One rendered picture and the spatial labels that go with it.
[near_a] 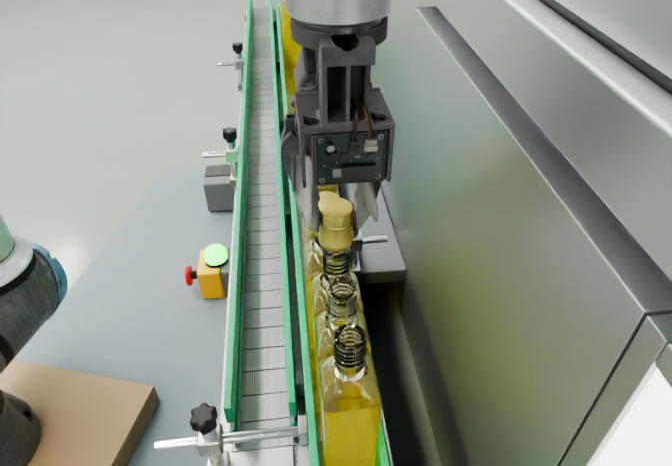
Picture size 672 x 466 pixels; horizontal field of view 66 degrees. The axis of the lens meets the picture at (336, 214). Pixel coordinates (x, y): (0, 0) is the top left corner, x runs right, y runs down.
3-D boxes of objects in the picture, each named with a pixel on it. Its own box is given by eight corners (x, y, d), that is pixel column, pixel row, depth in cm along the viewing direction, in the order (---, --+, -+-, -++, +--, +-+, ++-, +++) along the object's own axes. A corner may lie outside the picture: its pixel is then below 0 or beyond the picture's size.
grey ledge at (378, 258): (402, 306, 95) (407, 261, 87) (355, 310, 94) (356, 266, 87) (340, 85, 168) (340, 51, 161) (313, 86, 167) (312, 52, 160)
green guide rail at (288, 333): (298, 436, 65) (295, 401, 60) (291, 437, 65) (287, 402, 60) (272, 6, 200) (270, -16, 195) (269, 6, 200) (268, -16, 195)
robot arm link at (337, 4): (280, -59, 37) (391, -62, 38) (284, 6, 40) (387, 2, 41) (284, -34, 31) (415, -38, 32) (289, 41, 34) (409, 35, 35)
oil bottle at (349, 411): (373, 493, 60) (384, 390, 46) (325, 500, 59) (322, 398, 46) (365, 447, 64) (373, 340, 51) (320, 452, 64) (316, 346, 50)
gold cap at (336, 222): (355, 250, 52) (356, 216, 50) (320, 253, 52) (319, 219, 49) (350, 227, 55) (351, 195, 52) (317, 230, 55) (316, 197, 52)
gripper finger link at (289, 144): (277, 190, 47) (285, 104, 42) (276, 181, 49) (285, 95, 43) (327, 193, 48) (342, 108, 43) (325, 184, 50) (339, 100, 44)
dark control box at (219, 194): (242, 211, 122) (238, 182, 117) (208, 213, 121) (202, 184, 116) (243, 191, 128) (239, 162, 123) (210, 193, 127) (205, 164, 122)
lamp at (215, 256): (227, 267, 97) (225, 255, 95) (203, 269, 96) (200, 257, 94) (228, 251, 100) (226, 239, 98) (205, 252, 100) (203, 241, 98)
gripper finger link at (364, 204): (363, 259, 48) (349, 180, 42) (353, 219, 53) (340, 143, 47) (395, 252, 48) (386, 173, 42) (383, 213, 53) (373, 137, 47)
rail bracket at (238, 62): (247, 93, 143) (242, 45, 134) (220, 94, 142) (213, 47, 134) (247, 87, 146) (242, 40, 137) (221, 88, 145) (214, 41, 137)
